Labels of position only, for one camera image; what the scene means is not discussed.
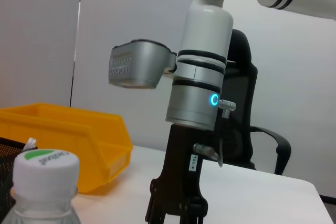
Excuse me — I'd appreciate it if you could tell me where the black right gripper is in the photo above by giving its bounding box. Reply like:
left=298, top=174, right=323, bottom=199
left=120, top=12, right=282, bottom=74
left=145, top=123, right=216, bottom=224

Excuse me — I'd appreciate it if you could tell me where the clear water bottle green label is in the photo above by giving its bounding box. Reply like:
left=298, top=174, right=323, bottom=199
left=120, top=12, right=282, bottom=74
left=0, top=148, right=81, bottom=224

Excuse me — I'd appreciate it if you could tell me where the black mesh pen holder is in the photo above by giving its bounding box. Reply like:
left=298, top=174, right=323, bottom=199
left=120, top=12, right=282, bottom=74
left=0, top=136, right=39, bottom=209

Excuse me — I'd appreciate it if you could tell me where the yellow plastic bin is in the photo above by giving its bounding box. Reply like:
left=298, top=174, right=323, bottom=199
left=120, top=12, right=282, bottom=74
left=0, top=102, right=134, bottom=195

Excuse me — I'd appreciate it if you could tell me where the black office chair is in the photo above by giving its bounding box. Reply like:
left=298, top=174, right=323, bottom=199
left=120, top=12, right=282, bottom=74
left=215, top=28, right=292, bottom=175

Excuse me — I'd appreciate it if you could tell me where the right arm wrist cable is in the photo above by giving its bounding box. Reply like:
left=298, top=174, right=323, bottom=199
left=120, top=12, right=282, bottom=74
left=193, top=98, right=237, bottom=168

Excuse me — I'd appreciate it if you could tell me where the grey right wrist camera housing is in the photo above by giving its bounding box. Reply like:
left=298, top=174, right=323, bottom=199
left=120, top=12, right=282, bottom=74
left=108, top=39, right=178, bottom=90

